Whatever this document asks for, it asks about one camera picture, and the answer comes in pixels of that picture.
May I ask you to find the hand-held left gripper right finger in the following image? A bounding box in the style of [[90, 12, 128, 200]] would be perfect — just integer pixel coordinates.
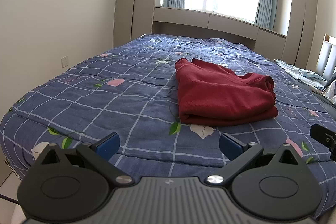
[[206, 133, 303, 185]]

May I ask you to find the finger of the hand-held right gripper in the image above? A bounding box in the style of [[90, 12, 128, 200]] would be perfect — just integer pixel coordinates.
[[310, 123, 336, 153]]

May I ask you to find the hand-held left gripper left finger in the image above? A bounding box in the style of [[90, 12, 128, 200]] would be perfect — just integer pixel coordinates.
[[35, 132, 133, 185]]

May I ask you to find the red long-sleeve shirt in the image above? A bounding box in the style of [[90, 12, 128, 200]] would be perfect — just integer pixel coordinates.
[[175, 57, 279, 127]]

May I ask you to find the clear plastic bag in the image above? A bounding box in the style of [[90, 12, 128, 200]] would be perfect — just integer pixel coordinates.
[[320, 74, 336, 105]]

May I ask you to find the blue checked floral quilt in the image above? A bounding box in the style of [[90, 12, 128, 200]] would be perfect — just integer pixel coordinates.
[[0, 34, 336, 219]]

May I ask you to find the light blue pillow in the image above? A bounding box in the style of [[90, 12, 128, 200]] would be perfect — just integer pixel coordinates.
[[273, 59, 328, 88]]

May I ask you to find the grey padded wooden headboard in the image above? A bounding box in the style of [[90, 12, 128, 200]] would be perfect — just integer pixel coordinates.
[[314, 34, 336, 78]]

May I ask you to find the beige tall wardrobe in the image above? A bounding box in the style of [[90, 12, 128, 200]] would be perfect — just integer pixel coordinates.
[[113, 0, 156, 49]]

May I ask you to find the dark floor cable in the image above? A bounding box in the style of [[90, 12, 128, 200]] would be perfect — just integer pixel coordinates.
[[0, 194, 19, 206]]

